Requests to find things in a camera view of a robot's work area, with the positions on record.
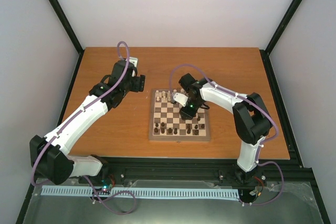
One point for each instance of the light blue cable duct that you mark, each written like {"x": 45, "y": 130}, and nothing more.
{"x": 143, "y": 193}

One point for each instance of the black frame post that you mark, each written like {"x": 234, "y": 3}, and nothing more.
{"x": 291, "y": 10}
{"x": 66, "y": 25}

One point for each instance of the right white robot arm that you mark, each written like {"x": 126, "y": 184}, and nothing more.
{"x": 251, "y": 118}

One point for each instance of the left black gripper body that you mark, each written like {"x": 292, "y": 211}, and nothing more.
{"x": 139, "y": 86}

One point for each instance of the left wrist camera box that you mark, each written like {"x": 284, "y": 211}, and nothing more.
{"x": 133, "y": 61}

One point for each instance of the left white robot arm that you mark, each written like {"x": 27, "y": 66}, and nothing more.
{"x": 50, "y": 155}

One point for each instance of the white chess pieces row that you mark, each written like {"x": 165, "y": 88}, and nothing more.
{"x": 163, "y": 96}

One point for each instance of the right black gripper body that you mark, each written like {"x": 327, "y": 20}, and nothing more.
{"x": 192, "y": 111}

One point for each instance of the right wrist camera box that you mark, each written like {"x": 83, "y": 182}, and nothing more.
{"x": 180, "y": 98}

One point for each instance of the left black frame post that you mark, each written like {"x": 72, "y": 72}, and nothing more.
{"x": 66, "y": 25}

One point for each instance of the right black frame post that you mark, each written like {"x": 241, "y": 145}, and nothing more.
{"x": 291, "y": 10}

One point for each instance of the dark chess piece cluster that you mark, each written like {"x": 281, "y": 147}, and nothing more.
{"x": 171, "y": 124}

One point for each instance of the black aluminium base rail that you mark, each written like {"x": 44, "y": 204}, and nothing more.
{"x": 222, "y": 172}

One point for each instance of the wooden chess board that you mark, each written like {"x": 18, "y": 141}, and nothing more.
{"x": 169, "y": 107}

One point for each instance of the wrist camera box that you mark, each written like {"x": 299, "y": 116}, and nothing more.
{"x": 133, "y": 61}
{"x": 180, "y": 98}

